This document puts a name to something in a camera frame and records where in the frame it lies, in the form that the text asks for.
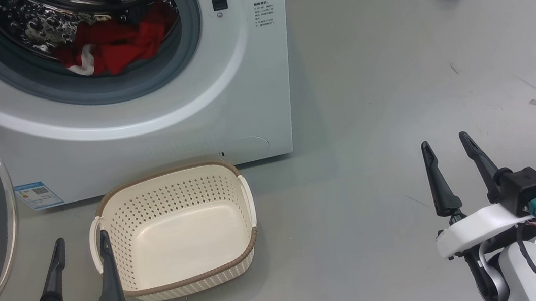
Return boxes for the red and white garment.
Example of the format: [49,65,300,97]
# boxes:
[50,1,185,83]

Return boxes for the white front-load washing machine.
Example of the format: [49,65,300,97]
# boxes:
[0,0,310,215]

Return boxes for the cream perforated laundry basket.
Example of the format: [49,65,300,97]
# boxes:
[81,155,266,301]

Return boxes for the round white filter cover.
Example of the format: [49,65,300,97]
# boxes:
[223,134,271,161]

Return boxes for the blue energy label sticker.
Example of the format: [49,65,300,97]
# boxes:
[14,179,65,213]

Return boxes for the small black text label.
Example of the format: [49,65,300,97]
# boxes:
[252,0,277,29]

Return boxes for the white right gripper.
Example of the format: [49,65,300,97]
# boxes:
[420,124,536,261]

